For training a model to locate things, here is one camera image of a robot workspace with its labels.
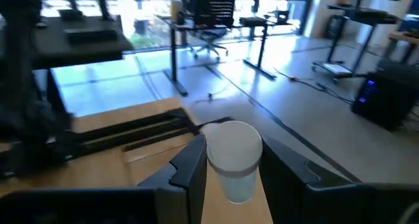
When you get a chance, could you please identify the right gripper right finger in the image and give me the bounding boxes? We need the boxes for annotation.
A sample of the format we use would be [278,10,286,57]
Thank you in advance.
[260,135,357,224]

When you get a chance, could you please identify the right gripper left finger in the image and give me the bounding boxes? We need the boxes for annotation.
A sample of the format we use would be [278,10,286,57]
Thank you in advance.
[137,134,208,224]

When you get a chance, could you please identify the clear pill bottle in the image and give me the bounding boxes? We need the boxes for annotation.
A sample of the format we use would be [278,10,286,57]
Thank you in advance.
[206,120,264,204]

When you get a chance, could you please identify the black computer tower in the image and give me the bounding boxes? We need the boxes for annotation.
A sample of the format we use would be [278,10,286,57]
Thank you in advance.
[351,58,419,132]

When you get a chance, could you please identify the black standing desk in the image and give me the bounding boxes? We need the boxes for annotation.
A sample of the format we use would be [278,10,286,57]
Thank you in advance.
[155,14,295,98]

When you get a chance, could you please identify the tan cylinder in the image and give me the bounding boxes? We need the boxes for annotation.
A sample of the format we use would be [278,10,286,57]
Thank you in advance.
[169,0,183,22]

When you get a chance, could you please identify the black flat box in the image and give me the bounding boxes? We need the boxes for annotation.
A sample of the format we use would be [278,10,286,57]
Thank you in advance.
[64,27,119,44]

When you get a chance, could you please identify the dark grey desk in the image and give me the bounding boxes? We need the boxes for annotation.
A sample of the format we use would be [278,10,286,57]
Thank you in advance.
[31,14,135,113]

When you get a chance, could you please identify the black computer case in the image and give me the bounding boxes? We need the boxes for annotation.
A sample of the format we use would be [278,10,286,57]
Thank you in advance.
[191,0,237,28]

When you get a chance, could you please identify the wooden side table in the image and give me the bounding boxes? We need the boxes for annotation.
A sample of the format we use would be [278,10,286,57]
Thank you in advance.
[386,29,419,66]

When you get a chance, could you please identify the small black desk box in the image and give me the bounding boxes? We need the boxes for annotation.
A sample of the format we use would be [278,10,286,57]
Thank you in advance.
[58,8,85,21]

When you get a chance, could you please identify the wooden shelf black frame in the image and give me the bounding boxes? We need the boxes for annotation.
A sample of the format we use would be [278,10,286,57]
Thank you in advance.
[122,128,274,224]

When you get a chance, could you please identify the black aluminium rig frame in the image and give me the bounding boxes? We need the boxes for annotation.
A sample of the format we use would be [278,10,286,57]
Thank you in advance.
[48,107,235,159]

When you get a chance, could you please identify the black floor cables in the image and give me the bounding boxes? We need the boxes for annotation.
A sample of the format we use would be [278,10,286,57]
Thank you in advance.
[273,66,356,105]

